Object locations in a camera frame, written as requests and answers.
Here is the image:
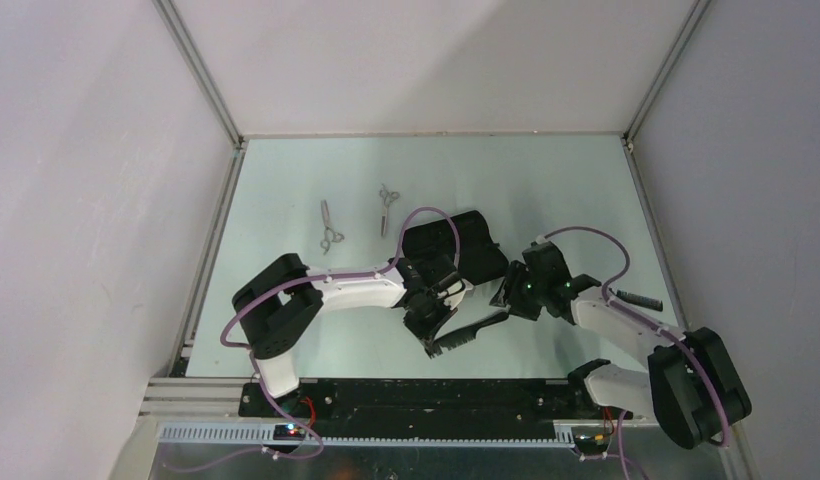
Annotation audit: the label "aluminium frame rail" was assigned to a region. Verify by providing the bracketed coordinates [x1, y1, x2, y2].
[161, 138, 248, 378]

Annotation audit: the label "small black comb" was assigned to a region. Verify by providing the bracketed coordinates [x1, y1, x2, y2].
[615, 290, 664, 312]

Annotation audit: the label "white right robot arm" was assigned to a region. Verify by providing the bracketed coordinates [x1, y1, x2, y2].
[490, 242, 753, 449]

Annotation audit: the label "black handled comb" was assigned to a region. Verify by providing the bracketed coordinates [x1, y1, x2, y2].
[426, 310, 510, 358]

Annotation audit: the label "silver thinning scissors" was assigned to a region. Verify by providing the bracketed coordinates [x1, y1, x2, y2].
[320, 199, 345, 255]

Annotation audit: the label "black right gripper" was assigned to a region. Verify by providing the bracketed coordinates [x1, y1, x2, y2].
[489, 260, 546, 321]

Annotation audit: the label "silver hair scissors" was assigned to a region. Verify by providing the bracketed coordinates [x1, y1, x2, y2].
[379, 184, 401, 238]

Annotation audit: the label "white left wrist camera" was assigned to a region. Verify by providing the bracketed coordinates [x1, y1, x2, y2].
[440, 279, 474, 310]

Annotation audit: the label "black zippered tool case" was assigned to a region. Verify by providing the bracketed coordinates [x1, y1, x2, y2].
[402, 210, 509, 285]

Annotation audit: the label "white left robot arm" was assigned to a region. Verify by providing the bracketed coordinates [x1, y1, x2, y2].
[231, 253, 474, 417]

